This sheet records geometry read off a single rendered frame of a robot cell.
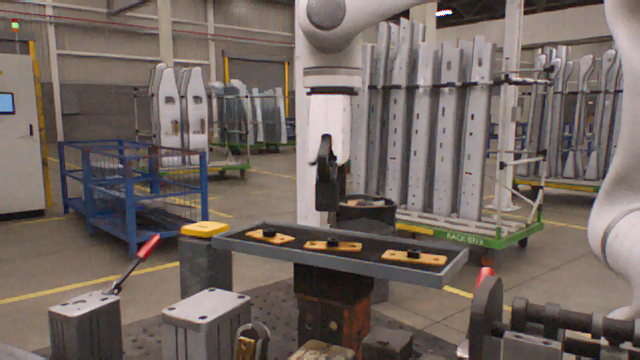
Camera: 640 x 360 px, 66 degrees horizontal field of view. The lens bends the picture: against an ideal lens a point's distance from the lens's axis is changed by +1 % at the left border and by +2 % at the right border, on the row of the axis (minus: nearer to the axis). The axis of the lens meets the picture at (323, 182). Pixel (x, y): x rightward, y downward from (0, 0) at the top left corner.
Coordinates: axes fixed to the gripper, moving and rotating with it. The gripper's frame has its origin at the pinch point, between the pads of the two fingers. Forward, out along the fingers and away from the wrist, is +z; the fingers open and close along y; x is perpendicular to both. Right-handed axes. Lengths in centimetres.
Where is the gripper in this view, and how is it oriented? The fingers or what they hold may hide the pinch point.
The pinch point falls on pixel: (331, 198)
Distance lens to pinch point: 71.5
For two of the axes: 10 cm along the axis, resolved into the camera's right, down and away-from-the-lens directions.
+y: -1.7, 1.5, -9.7
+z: 0.0, 9.9, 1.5
